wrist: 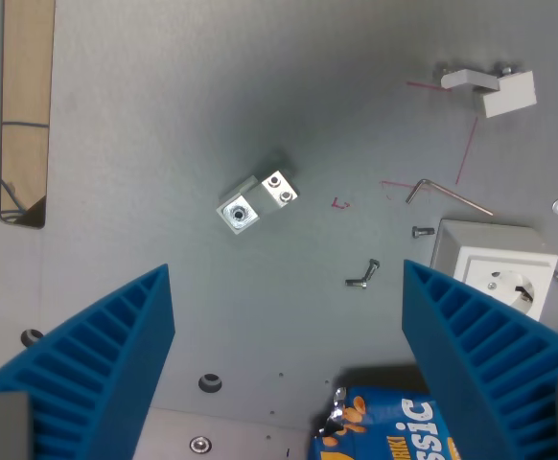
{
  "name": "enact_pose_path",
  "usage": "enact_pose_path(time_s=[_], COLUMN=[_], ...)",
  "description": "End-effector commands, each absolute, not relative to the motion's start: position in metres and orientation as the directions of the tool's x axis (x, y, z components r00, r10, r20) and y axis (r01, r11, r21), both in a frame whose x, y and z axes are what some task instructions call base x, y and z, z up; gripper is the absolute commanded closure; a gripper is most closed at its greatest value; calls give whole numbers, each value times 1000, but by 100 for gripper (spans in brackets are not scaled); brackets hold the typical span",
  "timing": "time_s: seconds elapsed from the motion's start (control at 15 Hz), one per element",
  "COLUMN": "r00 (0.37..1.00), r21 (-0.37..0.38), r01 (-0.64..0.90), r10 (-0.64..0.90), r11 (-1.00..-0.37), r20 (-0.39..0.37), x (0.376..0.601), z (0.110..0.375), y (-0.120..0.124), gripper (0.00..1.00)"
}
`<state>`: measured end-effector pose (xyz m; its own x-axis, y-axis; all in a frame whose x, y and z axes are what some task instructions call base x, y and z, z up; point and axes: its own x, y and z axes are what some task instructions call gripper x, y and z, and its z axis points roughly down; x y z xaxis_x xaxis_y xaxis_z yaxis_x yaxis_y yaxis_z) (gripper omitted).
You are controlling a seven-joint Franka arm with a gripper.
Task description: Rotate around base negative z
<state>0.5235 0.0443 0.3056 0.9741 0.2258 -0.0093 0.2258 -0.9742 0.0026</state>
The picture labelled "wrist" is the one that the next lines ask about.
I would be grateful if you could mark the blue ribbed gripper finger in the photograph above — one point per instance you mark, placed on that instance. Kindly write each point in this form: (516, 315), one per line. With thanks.
(490, 364)
(92, 354)

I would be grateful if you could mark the aluminium block with screws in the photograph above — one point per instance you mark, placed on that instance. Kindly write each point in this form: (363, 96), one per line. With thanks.
(255, 201)

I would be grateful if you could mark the white electrical wall socket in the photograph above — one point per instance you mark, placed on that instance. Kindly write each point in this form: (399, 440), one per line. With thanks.
(499, 261)

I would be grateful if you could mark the silver table bolt head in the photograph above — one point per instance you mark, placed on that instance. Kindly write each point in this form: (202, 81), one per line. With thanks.
(200, 444)

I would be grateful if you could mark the metal allen key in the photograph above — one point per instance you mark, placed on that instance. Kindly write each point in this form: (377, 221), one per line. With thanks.
(444, 191)

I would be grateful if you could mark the white angled plastic bracket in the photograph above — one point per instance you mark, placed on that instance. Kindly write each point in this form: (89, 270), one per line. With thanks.
(497, 88)

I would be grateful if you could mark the blue snack bag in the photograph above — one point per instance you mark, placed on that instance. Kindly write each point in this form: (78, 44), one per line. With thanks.
(384, 426)

